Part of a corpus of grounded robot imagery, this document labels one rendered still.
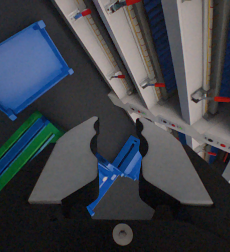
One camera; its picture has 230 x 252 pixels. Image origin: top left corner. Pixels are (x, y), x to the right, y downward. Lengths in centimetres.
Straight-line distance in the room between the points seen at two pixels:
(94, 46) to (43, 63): 22
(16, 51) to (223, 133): 78
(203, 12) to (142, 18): 17
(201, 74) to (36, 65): 58
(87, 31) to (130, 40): 20
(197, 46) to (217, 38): 4
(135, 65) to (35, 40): 39
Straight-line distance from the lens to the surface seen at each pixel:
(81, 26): 63
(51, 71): 70
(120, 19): 48
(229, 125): 62
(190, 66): 41
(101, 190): 97
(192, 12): 36
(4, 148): 73
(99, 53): 67
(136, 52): 52
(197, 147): 84
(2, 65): 66
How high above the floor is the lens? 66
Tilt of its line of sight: 40 degrees down
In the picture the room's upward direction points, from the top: 119 degrees clockwise
